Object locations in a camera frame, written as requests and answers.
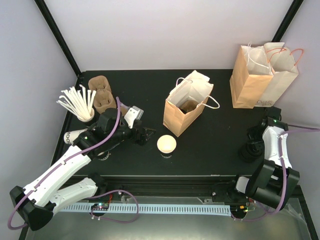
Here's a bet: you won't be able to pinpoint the cup holding white straws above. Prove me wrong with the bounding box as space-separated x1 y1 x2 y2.
56 85 97 123

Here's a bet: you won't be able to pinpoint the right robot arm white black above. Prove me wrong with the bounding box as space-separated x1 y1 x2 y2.
227 106 300 212

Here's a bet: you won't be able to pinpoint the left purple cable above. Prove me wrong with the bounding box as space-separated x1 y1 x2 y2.
6 96 140 230

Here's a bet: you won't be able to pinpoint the brown pulp cup carrier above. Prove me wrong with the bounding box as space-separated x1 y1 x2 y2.
179 100 198 114

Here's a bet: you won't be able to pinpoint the stack of black cup lids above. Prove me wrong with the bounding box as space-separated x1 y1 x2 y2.
238 140 265 163

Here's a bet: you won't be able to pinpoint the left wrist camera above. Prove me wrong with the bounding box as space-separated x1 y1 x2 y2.
124 106 144 129

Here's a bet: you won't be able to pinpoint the white paper coffee cup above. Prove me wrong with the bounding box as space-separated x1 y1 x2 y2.
156 135 177 159

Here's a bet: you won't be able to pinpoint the left black frame post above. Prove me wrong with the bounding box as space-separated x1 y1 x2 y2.
34 0 82 77

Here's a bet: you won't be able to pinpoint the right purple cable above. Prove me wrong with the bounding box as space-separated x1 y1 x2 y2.
231 127 320 223

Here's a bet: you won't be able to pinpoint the kraft paper bag white handles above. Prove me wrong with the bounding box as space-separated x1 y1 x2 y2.
163 70 221 137

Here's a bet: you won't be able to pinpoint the stack of white paper cups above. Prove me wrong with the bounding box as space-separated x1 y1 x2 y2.
63 128 112 162

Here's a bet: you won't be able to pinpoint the light blue slotted cable duct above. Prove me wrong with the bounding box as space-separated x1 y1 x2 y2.
61 202 231 217

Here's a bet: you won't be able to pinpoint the stacked brown pulp cup carriers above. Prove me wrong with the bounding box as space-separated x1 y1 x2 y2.
88 75 117 114

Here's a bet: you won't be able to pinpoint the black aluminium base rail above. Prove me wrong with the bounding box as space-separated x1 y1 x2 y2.
88 173 248 203

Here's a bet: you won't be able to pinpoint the white paper bag orange handles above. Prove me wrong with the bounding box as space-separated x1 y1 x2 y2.
255 42 304 108

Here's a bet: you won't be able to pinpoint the black frame post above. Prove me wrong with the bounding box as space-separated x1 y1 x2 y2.
271 0 304 42
34 0 82 77

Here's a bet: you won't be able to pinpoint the purple cable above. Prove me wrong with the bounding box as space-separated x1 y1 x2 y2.
231 127 320 223
6 96 140 230

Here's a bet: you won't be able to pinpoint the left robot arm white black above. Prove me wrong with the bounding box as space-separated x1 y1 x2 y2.
9 108 156 231

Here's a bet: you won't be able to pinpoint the right black frame post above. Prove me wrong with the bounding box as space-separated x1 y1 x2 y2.
271 0 304 42

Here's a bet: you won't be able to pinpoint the tall kraft paper bag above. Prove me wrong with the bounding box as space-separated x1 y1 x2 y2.
230 44 274 109

